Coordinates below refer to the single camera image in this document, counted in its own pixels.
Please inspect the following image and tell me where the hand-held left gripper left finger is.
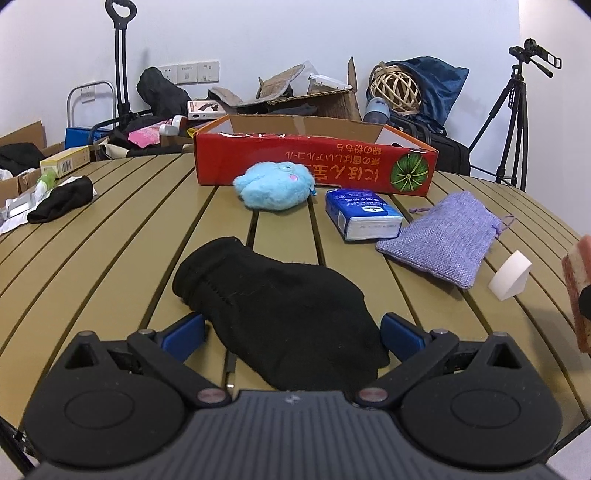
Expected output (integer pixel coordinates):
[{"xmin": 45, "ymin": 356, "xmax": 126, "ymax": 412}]
[{"xmin": 65, "ymin": 313, "xmax": 232, "ymax": 407}]

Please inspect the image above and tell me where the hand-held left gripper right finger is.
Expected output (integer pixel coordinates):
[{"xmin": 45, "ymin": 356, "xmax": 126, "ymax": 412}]
[{"xmin": 355, "ymin": 312, "xmax": 525, "ymax": 407}]

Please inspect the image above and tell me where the brown scouring sponge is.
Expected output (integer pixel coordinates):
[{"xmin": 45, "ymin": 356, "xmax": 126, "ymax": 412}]
[{"xmin": 562, "ymin": 234, "xmax": 591, "ymax": 354}]

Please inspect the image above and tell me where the white wedge sponge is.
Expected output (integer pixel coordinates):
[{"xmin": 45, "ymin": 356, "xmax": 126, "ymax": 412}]
[{"xmin": 488, "ymin": 250, "xmax": 533, "ymax": 302}]

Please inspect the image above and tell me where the black knit glove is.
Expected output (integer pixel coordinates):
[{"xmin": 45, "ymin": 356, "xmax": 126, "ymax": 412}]
[
  {"xmin": 172, "ymin": 237, "xmax": 391, "ymax": 392},
  {"xmin": 28, "ymin": 176, "xmax": 96, "ymax": 225}
]

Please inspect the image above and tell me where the blue tissue pack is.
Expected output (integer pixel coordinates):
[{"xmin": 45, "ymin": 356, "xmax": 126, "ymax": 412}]
[{"xmin": 325, "ymin": 188, "xmax": 404, "ymax": 243}]

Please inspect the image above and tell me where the tan slatted folding table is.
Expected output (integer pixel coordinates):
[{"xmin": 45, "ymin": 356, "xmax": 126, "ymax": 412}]
[{"xmin": 0, "ymin": 154, "xmax": 591, "ymax": 435}]

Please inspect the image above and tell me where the purple burlap pouch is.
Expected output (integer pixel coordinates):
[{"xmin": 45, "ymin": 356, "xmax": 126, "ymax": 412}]
[{"xmin": 376, "ymin": 191, "xmax": 515, "ymax": 290}]

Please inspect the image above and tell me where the light blue plush toy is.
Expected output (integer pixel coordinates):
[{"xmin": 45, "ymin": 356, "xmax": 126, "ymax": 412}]
[{"xmin": 232, "ymin": 161, "xmax": 319, "ymax": 212}]

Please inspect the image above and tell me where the red printed cardboard box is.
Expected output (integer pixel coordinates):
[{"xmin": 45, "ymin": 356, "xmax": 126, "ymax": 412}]
[{"xmin": 193, "ymin": 114, "xmax": 438, "ymax": 198}]

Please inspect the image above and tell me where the black tripod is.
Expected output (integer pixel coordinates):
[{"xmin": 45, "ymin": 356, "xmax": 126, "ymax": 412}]
[{"xmin": 468, "ymin": 65, "xmax": 529, "ymax": 192}]

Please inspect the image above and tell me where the pink packet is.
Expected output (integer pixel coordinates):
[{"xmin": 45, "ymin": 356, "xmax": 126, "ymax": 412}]
[{"xmin": 128, "ymin": 128, "xmax": 162, "ymax": 147}]

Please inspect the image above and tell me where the white tube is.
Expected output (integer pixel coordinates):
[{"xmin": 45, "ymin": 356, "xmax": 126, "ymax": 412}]
[{"xmin": 159, "ymin": 116, "xmax": 188, "ymax": 136}]

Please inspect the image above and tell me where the white plastic package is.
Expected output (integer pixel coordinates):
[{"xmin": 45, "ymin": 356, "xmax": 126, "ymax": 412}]
[{"xmin": 0, "ymin": 191, "xmax": 38, "ymax": 232}]

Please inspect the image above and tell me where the yellow carton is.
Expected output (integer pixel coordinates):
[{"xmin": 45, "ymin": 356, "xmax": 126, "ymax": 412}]
[{"xmin": 40, "ymin": 145, "xmax": 92, "ymax": 178}]

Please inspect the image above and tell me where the blue crate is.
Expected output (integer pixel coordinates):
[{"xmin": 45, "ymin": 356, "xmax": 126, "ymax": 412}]
[{"xmin": 65, "ymin": 127, "xmax": 95, "ymax": 149}]

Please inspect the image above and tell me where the blue lidded bottle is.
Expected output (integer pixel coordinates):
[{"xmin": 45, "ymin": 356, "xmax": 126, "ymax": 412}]
[{"xmin": 364, "ymin": 97, "xmax": 389, "ymax": 124}]

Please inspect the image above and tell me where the small white black box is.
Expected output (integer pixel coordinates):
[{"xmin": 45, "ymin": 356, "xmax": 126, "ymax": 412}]
[{"xmin": 187, "ymin": 100, "xmax": 227, "ymax": 120}]

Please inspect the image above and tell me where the open brown cardboard box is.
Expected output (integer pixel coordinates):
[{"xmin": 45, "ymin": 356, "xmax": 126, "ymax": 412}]
[{"xmin": 235, "ymin": 58, "xmax": 363, "ymax": 121}]

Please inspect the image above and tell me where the grey felt slipper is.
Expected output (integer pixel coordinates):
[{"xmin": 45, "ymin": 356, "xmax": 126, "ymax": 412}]
[
  {"xmin": 256, "ymin": 65, "xmax": 308, "ymax": 104},
  {"xmin": 210, "ymin": 87, "xmax": 243, "ymax": 109}
]

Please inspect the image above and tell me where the black cloth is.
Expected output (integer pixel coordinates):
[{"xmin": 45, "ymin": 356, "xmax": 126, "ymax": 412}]
[{"xmin": 0, "ymin": 143, "xmax": 44, "ymax": 176}]

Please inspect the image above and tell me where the black bag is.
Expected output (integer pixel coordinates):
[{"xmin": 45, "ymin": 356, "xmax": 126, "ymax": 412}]
[{"xmin": 137, "ymin": 67, "xmax": 192, "ymax": 118}]

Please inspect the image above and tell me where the wicker ball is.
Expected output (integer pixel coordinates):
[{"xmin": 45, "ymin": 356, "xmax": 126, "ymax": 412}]
[{"xmin": 372, "ymin": 65, "xmax": 421, "ymax": 114}]

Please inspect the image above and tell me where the dark blue velvet bag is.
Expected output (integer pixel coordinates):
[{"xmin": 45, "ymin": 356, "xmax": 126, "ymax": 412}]
[{"xmin": 369, "ymin": 56, "xmax": 469, "ymax": 127}]

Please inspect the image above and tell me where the plain brown cardboard box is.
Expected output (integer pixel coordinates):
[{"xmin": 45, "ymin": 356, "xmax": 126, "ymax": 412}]
[{"xmin": 0, "ymin": 121, "xmax": 65, "ymax": 195}]

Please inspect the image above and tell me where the clear plastic box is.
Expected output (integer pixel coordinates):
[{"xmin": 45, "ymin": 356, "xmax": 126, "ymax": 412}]
[{"xmin": 308, "ymin": 73, "xmax": 349, "ymax": 93}]

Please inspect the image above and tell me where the silver folding trolley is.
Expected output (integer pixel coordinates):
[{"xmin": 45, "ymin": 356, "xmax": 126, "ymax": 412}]
[{"xmin": 67, "ymin": 80, "xmax": 116, "ymax": 131}]

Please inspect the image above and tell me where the black wagon handle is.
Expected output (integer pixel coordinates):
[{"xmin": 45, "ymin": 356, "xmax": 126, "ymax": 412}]
[{"xmin": 105, "ymin": 0, "xmax": 137, "ymax": 125}]

